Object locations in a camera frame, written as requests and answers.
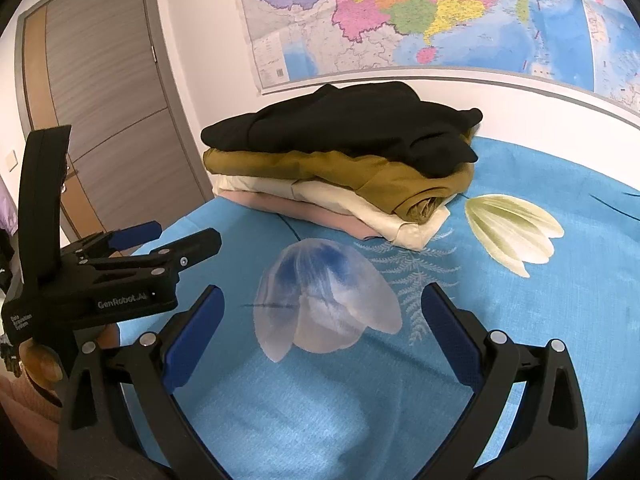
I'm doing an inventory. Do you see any black garment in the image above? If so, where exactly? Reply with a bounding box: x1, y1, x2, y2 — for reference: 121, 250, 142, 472
200, 81, 483, 179

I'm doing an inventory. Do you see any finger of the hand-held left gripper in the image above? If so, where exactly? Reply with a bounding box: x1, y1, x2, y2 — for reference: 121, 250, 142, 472
62, 221, 162, 261
75, 228, 222, 283

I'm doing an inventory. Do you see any purple cloth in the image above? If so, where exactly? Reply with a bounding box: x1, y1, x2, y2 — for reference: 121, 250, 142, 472
0, 180, 21, 233

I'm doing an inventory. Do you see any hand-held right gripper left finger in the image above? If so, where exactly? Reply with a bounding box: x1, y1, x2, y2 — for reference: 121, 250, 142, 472
57, 284, 228, 480

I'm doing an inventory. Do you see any metal door handle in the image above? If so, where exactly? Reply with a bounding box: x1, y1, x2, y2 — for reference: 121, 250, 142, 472
60, 155, 81, 193

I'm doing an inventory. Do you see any olive brown garment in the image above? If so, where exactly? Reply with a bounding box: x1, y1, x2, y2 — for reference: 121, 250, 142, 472
202, 132, 476, 223

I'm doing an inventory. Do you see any grey wooden door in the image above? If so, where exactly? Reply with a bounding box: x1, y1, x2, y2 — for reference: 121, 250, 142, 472
15, 0, 213, 243

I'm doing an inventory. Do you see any person's left hand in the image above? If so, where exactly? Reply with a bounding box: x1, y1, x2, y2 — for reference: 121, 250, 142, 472
22, 342, 70, 391

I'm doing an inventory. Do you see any colourful wall map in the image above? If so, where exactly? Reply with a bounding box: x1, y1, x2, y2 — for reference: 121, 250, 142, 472
232, 0, 640, 112

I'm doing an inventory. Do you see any pink garment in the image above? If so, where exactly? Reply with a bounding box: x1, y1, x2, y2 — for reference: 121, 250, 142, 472
217, 189, 376, 241

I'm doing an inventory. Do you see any person's left forearm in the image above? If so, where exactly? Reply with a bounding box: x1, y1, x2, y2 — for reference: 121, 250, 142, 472
0, 375, 63, 466

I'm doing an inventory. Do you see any blue floral bed sheet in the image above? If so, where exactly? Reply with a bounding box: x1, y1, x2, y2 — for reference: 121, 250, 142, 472
60, 135, 640, 480

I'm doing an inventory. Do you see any cream garment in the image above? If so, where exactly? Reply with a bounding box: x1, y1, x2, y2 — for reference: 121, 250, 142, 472
212, 172, 451, 251

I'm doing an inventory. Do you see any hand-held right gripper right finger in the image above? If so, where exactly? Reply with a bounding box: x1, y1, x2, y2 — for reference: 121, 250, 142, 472
421, 282, 588, 480

